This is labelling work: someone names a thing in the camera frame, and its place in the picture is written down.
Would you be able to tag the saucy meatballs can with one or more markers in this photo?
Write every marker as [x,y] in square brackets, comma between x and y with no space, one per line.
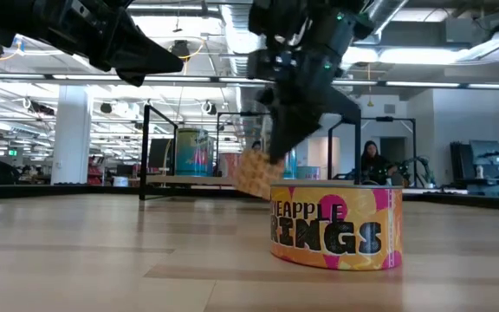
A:
[254,175]

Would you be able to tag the green-tinged background robot arm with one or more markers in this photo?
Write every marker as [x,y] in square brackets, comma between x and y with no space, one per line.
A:
[406,167]

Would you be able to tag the dark monitor back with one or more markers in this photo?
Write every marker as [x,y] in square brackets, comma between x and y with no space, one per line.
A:
[459,158]

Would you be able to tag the white building pillar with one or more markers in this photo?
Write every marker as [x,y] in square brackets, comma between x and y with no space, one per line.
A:
[72,143]

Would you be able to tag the bright ceiling light panel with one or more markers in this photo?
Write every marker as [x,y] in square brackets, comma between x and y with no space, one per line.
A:
[405,56]

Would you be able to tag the pineapple rings can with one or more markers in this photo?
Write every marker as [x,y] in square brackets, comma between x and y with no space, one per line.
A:
[336,234]

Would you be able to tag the person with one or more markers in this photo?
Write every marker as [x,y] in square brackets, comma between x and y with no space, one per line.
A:
[373,162]

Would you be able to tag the small white bottle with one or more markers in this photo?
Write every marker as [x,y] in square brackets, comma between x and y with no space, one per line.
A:
[479,172]

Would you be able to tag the long linear ceiling light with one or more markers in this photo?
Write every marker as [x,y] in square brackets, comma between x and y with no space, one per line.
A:
[171,79]

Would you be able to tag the black-framed wooden shelf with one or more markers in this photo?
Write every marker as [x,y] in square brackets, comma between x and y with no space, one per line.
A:
[144,151]

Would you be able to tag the black computer monitor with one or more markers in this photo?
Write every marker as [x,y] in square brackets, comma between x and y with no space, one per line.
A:
[160,154]

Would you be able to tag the monitor with bluish screen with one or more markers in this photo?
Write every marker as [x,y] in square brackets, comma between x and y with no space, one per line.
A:
[485,149]

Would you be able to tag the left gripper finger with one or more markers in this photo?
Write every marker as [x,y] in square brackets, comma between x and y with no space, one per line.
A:
[145,56]
[131,79]

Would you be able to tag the silver spiral ceiling duct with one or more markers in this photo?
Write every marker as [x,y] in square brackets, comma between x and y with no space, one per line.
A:
[236,34]

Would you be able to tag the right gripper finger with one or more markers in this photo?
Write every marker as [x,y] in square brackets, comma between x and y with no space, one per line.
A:
[293,125]

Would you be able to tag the black metal background frame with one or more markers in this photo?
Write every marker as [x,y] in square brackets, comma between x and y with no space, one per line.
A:
[413,138]
[217,130]

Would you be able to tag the black background equipment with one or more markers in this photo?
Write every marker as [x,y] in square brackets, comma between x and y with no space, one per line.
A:
[345,175]

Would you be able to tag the grey office desk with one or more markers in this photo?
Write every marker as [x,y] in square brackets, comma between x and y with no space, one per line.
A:
[492,186]

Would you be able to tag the tall teal tomato can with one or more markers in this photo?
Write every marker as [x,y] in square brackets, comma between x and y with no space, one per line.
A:
[191,151]

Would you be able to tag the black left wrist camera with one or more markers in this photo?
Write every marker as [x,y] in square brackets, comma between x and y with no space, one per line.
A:
[80,8]

